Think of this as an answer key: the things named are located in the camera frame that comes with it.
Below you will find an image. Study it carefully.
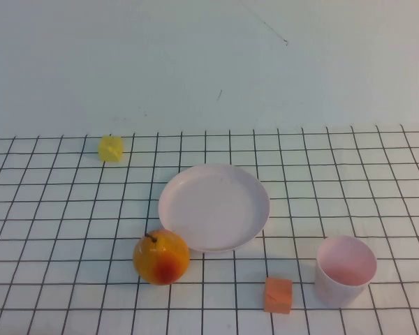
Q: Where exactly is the pink plastic cup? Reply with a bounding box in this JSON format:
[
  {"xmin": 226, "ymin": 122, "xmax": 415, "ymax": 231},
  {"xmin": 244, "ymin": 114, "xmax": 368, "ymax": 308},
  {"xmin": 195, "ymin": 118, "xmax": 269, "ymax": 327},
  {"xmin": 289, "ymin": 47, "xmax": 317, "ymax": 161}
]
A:
[{"xmin": 314, "ymin": 234, "xmax": 378, "ymax": 309}]

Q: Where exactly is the pink round plate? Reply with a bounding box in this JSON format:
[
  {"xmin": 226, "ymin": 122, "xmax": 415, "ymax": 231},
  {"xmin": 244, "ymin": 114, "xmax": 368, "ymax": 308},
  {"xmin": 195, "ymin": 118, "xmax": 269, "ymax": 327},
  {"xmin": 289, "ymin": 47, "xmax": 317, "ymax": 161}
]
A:
[{"xmin": 157, "ymin": 163, "xmax": 271, "ymax": 253}]

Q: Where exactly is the orange foam cube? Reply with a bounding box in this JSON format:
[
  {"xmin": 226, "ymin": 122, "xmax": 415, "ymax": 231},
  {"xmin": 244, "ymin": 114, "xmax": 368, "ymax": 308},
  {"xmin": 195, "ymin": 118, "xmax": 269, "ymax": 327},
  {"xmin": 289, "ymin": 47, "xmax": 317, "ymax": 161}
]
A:
[{"xmin": 263, "ymin": 276, "xmax": 294, "ymax": 314}]

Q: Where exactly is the orange yellow toy fruit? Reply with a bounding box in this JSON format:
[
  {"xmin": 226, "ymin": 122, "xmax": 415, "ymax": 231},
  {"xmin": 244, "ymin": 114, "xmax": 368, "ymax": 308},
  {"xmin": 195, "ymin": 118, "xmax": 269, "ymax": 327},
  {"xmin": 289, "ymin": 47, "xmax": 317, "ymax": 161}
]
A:
[{"xmin": 132, "ymin": 228, "xmax": 191, "ymax": 287}]

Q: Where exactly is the yellow foam cube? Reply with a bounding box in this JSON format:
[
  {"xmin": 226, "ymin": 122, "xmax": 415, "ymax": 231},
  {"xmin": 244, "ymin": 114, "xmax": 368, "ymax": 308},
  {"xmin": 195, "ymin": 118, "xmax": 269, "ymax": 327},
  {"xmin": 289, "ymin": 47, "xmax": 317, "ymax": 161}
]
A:
[{"xmin": 97, "ymin": 135, "xmax": 124, "ymax": 163}]

